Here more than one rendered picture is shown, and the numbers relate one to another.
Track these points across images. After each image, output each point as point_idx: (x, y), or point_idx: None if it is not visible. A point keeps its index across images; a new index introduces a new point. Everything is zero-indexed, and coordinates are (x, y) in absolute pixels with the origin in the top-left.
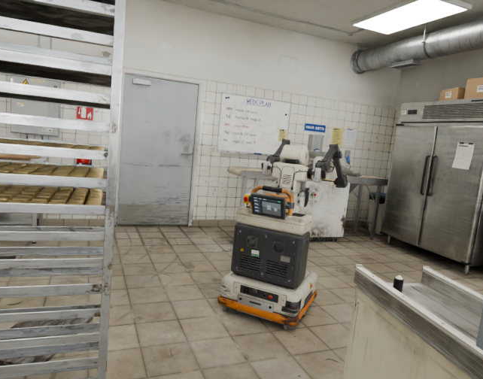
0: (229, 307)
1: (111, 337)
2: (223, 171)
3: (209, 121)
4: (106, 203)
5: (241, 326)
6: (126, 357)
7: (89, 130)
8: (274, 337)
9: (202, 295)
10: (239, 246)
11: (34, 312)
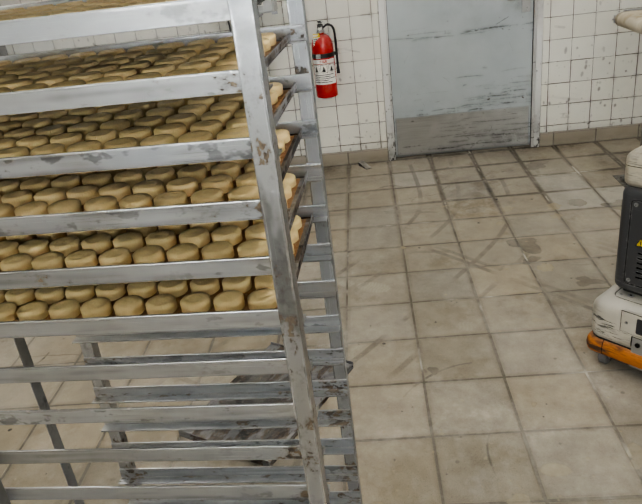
0: (611, 357)
1: (383, 409)
2: (604, 20)
3: None
4: (279, 311)
5: (639, 403)
6: (407, 456)
7: (215, 160)
8: None
9: (554, 321)
10: (634, 236)
11: (199, 486)
